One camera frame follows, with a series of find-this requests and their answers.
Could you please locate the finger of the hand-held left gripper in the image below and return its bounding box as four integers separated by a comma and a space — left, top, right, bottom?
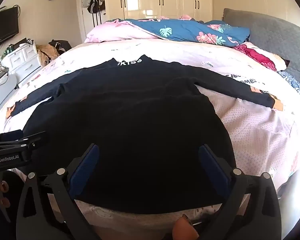
0, 129, 24, 143
0, 131, 49, 153

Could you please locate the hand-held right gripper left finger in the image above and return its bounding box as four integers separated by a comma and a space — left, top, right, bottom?
16, 144, 102, 240

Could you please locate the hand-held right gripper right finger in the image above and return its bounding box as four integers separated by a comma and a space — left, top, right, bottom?
199, 144, 283, 240

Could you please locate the black long-sleeve sweater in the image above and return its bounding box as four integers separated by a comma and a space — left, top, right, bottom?
10, 54, 277, 215

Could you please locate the grey round table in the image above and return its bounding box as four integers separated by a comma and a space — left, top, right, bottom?
0, 74, 18, 120

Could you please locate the pink printed bed sheet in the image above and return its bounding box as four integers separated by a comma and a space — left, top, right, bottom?
0, 39, 300, 240

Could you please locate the white drawer cabinet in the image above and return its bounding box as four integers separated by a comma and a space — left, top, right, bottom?
1, 42, 42, 83

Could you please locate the pale grey cloth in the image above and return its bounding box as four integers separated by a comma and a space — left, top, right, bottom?
277, 165, 300, 240

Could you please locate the heap of small clutter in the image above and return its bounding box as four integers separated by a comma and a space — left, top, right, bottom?
4, 38, 35, 54

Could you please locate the dark bag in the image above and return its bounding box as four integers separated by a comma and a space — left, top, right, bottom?
49, 39, 72, 55

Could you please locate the black flat television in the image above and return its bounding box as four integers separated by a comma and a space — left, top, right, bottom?
0, 6, 19, 49

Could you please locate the blue patterned pillow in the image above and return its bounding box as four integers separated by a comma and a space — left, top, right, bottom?
277, 70, 300, 98

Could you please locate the red patterned pillow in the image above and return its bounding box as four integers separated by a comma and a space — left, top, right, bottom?
234, 42, 290, 72

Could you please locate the white door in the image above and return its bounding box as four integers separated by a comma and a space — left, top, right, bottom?
76, 0, 108, 43

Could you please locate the pink pillow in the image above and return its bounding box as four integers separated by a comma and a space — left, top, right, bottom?
84, 19, 163, 43

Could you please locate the blue floral quilt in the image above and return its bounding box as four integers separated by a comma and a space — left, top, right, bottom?
130, 17, 250, 47

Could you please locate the grey quilted headboard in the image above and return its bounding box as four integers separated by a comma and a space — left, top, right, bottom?
222, 8, 300, 90

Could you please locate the black striped hanging bag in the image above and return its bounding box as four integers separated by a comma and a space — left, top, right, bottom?
87, 0, 99, 14

